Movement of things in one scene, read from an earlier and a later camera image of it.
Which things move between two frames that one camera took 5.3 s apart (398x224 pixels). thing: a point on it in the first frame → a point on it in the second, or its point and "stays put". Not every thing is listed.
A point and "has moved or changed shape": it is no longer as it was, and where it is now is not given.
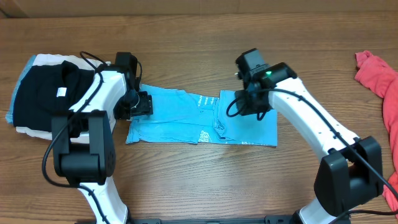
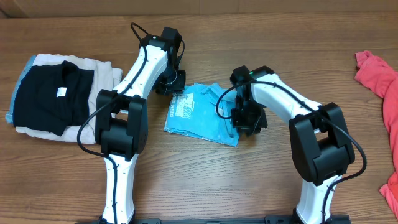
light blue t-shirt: (178, 115) has moved or changed shape
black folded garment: (42, 90) stays put
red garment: (373, 72) stays put
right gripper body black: (248, 104) → (252, 117)
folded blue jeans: (9, 115) stays put
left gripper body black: (135, 104) → (171, 81)
